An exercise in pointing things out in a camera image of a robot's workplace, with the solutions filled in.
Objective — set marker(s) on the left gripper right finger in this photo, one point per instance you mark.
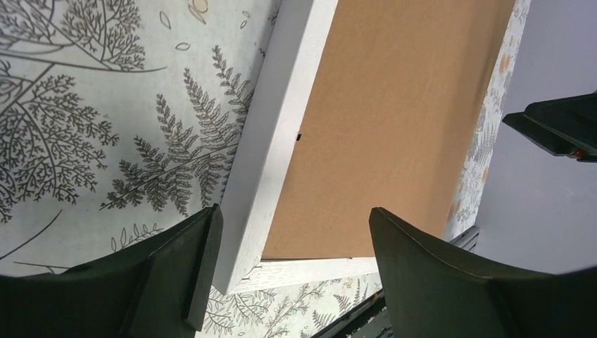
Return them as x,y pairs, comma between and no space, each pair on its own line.
515,302

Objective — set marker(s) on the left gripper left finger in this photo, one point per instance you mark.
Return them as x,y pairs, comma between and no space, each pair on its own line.
158,287

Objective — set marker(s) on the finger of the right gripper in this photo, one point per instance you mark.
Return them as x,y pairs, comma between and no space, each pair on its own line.
561,127

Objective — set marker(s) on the brown backing board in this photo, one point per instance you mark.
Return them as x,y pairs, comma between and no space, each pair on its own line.
388,124

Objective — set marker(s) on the white picture frame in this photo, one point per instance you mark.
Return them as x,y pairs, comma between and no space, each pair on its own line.
263,157

